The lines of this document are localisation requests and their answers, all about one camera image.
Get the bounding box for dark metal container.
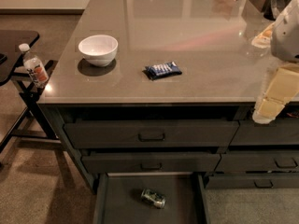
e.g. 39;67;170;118
263;0;295;21

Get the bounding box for bottom right drawer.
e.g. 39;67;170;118
206;173;299;189

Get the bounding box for open bottom left drawer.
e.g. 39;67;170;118
93;173;210;224

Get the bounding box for black side table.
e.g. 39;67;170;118
0;30;57;152

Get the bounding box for middle left drawer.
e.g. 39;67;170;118
81;152;221;174

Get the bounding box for blue snack packet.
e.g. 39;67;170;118
145;62;182;80

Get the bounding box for middle right drawer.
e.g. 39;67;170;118
216;151;299;173

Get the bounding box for green soda can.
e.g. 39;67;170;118
140;189;165;209

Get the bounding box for glass jar with snacks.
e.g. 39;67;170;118
251;23;274;49

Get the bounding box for white bowl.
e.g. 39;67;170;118
78;35;119;67

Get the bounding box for clear water bottle orange label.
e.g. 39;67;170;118
19;43;49;89

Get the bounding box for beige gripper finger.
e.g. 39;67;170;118
252;99;285;124
265;63;299;104

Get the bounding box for top left drawer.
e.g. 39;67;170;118
64;119;238;148

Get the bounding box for top right drawer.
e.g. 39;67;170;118
231;119;299;146

